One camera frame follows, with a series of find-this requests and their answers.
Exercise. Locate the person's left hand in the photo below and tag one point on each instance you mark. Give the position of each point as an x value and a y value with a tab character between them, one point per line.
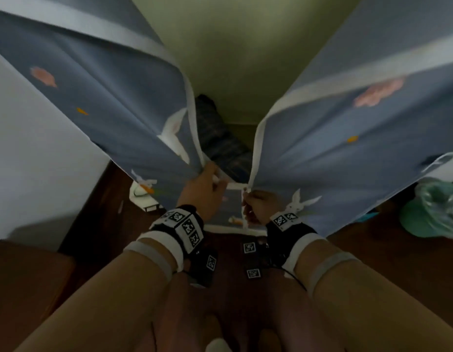
199	196

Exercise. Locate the person's right hand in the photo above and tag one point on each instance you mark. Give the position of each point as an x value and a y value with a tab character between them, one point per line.
261	208

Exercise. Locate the person's left fingers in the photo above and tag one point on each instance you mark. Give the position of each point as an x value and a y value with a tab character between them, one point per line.
216	177

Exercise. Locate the person's right fingers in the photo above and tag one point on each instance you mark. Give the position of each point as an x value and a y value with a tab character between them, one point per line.
249	208

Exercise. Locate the blue-grey rabbit print bedsheet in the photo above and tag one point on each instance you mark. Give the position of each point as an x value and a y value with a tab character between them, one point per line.
116	102

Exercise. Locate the person's left forearm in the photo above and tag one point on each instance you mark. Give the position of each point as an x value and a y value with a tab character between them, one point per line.
112	307

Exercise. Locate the person's right forearm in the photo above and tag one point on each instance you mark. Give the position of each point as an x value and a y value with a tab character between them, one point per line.
369	311

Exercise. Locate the dark plaid cloth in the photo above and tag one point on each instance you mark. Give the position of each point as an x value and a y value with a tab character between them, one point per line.
221	142

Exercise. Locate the small white box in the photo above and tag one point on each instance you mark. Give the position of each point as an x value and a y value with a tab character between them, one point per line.
144	199

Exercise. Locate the person's legs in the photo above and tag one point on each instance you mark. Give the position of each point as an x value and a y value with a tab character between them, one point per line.
241	311

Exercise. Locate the white sock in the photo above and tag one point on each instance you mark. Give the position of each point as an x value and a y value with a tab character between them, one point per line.
218	345

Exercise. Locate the white mattress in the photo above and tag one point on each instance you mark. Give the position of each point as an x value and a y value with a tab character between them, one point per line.
35	172

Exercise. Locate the green plastic bag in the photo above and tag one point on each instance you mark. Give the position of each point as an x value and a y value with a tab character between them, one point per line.
433	210

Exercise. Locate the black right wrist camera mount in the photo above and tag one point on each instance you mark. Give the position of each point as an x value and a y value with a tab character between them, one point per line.
285	234

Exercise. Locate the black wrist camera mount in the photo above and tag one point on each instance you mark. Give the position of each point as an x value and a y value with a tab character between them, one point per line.
184	227
285	234

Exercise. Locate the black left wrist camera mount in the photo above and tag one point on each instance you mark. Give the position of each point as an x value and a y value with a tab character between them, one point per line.
184	227

